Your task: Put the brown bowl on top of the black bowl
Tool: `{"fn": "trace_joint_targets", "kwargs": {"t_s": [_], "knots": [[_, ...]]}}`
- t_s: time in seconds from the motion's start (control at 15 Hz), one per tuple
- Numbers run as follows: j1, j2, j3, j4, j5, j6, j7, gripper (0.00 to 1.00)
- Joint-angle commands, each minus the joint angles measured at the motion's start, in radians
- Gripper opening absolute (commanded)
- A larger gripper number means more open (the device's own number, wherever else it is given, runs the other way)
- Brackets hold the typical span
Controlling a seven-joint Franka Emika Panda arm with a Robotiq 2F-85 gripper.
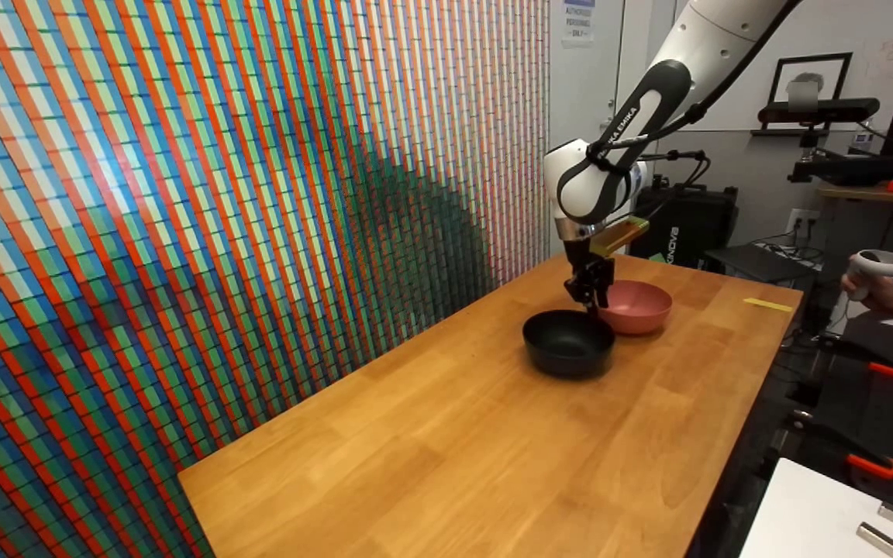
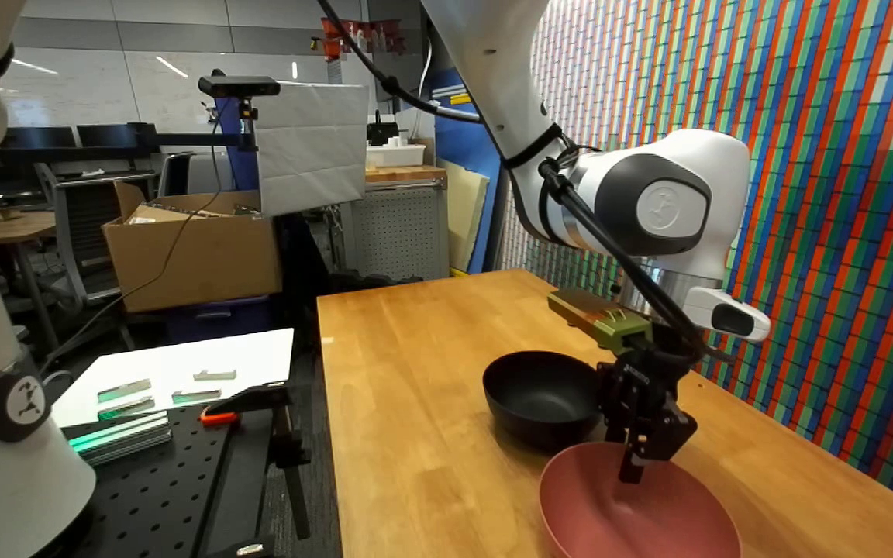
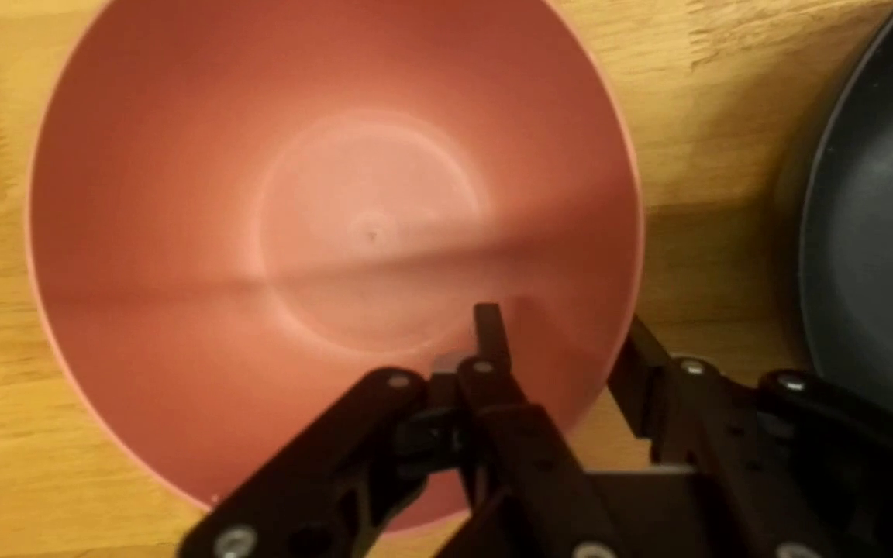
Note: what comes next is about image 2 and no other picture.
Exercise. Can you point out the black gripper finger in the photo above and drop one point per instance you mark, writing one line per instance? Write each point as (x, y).
(672, 435)
(634, 460)

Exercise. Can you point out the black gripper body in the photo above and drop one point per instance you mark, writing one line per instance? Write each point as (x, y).
(645, 393)

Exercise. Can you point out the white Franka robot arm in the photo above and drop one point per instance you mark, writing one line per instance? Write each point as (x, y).
(673, 206)

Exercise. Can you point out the black bowl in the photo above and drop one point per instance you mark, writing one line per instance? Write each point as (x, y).
(534, 398)

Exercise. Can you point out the beige leaning board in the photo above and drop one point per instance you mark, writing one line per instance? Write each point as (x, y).
(466, 218)

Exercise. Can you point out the grey cabinet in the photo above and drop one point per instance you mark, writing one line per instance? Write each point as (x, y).
(400, 235)

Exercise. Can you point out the blue upright panel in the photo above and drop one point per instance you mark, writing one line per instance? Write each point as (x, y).
(462, 140)

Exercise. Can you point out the grey square board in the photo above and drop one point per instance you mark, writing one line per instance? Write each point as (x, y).
(312, 150)

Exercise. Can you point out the blue storage bin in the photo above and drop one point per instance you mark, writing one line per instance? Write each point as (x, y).
(220, 317)

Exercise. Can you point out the black perforated mounting board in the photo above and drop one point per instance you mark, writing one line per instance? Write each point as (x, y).
(178, 496)

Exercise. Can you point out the red overhead fixture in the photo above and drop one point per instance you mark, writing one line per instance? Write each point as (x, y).
(354, 36)

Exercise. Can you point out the white paper sheet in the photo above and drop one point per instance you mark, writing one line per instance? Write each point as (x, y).
(172, 361)

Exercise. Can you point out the cardboard box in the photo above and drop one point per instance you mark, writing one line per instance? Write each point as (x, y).
(192, 251)

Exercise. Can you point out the shiny metal bar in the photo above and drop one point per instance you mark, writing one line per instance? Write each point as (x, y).
(123, 435)

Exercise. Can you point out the grey office chair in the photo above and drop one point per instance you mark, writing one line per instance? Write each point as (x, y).
(78, 221)

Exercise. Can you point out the black computer monitor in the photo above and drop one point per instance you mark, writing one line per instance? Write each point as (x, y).
(68, 138)

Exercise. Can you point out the olive wrist camera block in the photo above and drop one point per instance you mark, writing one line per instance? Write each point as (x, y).
(612, 324)

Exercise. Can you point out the blue stand post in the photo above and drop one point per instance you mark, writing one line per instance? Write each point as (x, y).
(237, 140)

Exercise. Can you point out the black camera on stand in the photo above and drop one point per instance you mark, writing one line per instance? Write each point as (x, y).
(237, 85)

